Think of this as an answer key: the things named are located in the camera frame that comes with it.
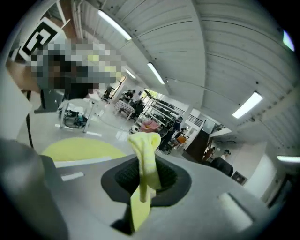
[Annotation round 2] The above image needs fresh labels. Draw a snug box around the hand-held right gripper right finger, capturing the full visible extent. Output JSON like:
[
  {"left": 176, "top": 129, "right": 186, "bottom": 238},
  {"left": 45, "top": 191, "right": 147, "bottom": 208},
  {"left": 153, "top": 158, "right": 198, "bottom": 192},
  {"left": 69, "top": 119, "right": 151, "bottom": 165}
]
[{"left": 140, "top": 154, "right": 272, "bottom": 240}]

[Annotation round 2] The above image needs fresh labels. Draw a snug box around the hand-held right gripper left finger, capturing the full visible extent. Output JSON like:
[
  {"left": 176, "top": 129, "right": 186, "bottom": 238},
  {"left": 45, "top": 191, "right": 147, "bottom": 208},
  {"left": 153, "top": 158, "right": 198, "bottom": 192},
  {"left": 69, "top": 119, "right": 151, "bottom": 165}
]
[{"left": 55, "top": 154, "right": 141, "bottom": 239}]

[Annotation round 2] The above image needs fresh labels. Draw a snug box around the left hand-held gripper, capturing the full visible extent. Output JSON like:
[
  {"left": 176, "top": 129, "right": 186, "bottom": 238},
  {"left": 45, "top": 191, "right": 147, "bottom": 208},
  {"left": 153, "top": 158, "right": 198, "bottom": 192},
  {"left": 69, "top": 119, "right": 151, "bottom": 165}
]
[{"left": 10, "top": 16, "right": 71, "bottom": 113}]

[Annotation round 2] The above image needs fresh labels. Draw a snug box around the yellow cloth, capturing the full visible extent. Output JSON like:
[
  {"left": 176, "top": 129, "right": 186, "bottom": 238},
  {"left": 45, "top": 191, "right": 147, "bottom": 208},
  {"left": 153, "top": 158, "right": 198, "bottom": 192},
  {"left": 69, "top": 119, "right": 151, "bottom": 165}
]
[{"left": 127, "top": 131, "right": 162, "bottom": 233}]

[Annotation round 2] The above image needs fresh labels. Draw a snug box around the person's left forearm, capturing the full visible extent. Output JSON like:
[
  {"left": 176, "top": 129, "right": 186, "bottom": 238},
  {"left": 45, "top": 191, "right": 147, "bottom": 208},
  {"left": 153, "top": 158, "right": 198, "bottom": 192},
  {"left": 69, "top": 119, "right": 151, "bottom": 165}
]
[{"left": 6, "top": 58, "right": 41, "bottom": 94}]

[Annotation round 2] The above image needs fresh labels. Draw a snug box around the table with patterned marker top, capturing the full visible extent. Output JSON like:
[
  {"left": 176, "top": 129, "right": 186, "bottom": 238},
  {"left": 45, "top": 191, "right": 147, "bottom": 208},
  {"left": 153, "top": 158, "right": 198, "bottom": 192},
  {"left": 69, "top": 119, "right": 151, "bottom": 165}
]
[{"left": 114, "top": 100, "right": 136, "bottom": 121}]

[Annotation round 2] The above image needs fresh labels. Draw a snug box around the black office chair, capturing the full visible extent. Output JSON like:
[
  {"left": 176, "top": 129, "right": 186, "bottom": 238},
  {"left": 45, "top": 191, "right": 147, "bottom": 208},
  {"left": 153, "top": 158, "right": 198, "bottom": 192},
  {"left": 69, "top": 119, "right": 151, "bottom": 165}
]
[{"left": 211, "top": 157, "right": 235, "bottom": 178}]

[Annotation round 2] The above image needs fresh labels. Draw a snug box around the round yellow-green table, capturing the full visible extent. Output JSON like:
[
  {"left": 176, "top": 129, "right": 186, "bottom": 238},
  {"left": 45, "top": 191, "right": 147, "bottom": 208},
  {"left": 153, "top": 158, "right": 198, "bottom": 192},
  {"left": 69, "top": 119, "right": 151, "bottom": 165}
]
[{"left": 42, "top": 137, "right": 128, "bottom": 162}]

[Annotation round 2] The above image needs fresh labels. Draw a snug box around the orange chair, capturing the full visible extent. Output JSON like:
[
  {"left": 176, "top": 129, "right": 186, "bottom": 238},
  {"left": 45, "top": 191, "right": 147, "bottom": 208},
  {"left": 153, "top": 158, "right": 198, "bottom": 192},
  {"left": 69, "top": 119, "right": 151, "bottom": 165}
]
[{"left": 175, "top": 135, "right": 187, "bottom": 149}]

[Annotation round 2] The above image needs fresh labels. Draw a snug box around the person's white printed t-shirt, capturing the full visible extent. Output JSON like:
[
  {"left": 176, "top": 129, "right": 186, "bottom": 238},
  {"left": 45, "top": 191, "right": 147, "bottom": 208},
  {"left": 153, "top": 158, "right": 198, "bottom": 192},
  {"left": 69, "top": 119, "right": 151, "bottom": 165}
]
[{"left": 0, "top": 65, "right": 32, "bottom": 143}]

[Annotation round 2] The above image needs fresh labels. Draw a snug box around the white table with grey legs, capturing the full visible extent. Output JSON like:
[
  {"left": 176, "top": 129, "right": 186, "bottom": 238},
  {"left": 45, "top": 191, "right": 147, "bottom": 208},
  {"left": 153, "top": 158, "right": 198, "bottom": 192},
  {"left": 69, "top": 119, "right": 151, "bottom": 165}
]
[{"left": 58, "top": 98, "right": 99, "bottom": 133}]

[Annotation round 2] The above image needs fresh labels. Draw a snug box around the pink plush cushion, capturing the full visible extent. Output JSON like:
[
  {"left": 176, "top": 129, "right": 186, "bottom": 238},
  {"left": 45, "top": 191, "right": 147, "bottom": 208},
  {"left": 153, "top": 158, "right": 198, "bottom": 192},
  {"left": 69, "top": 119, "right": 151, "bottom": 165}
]
[{"left": 140, "top": 119, "right": 160, "bottom": 133}]

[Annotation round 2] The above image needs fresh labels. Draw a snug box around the shelving rack with black cases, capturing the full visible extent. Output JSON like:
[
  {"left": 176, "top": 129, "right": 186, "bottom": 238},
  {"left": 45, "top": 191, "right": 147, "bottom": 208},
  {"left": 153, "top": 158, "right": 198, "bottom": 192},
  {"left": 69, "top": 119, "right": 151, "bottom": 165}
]
[{"left": 142, "top": 97, "right": 186, "bottom": 128}]

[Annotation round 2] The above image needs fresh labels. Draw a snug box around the group of ceiling light strips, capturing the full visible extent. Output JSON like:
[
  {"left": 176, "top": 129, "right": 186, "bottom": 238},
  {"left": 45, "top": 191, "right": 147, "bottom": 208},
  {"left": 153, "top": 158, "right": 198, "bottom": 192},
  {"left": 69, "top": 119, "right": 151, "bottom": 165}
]
[{"left": 97, "top": 9, "right": 300, "bottom": 164}]

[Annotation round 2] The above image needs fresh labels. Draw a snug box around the black cable and device bundle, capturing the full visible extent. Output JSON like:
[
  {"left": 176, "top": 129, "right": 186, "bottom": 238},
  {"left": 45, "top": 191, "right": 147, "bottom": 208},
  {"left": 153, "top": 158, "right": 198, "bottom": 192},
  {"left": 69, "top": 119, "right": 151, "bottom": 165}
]
[{"left": 62, "top": 109, "right": 89, "bottom": 129}]

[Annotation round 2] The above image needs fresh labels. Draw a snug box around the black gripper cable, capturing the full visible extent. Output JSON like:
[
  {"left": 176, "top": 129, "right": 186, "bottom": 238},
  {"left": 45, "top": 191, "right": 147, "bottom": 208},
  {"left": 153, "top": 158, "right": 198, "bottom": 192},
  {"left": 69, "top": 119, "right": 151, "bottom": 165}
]
[{"left": 26, "top": 90, "right": 34, "bottom": 149}]

